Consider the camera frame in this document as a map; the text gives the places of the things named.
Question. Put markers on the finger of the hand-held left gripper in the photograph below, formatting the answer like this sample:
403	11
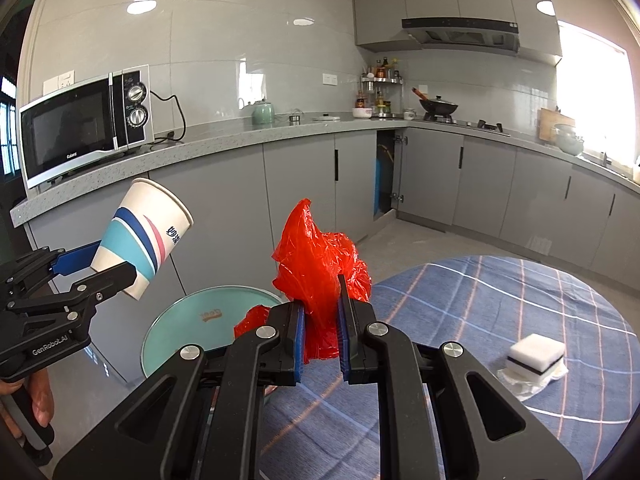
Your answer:
75	260
105	282

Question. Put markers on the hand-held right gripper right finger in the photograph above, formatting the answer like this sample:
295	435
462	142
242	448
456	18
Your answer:
344	345

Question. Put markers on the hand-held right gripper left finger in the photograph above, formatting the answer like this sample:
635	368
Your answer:
299	345

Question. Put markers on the striped white paper cup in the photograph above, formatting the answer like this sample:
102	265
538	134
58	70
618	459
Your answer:
140	240

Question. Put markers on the red plastic bag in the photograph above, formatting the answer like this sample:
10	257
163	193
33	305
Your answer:
315	260

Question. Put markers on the teal round trash bin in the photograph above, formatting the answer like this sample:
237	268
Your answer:
200	320

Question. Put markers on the person's left hand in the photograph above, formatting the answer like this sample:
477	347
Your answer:
42	400

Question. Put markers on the blue checked tablecloth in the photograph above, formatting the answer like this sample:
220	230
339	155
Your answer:
450	300

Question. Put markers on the black and silver microwave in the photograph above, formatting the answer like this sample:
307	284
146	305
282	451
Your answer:
65	130

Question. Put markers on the grey base cabinets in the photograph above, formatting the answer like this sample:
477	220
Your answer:
300	175

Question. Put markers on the crumpled white tissue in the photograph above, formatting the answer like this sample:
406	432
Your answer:
525	387

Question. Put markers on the white sponge with black layer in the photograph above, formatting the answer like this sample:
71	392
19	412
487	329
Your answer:
535	347

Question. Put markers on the grey kitchen countertop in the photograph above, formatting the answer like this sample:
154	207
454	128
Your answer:
225	132

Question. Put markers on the flat round lid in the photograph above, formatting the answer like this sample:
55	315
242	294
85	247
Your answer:
326	117

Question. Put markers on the green kettle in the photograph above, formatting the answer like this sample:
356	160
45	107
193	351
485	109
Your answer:
263	114

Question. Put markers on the white bowl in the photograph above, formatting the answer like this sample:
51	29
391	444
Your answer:
361	113

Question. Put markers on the white mug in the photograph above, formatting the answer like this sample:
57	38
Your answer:
409	114

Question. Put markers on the black wok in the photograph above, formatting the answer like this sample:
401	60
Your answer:
440	106

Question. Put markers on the gas stove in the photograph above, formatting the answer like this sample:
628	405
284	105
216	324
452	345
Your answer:
480	125

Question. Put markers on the metal spice rack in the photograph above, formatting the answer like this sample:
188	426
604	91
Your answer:
382	77

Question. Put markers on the wooden cutting board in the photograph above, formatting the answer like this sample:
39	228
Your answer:
547	125

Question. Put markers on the glass bowl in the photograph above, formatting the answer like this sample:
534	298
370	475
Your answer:
570	142

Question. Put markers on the metal faucet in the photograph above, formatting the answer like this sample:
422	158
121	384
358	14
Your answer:
605	159

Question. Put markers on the black range hood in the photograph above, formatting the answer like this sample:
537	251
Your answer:
460	35

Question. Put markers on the bright window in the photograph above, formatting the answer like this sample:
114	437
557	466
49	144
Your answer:
595	90

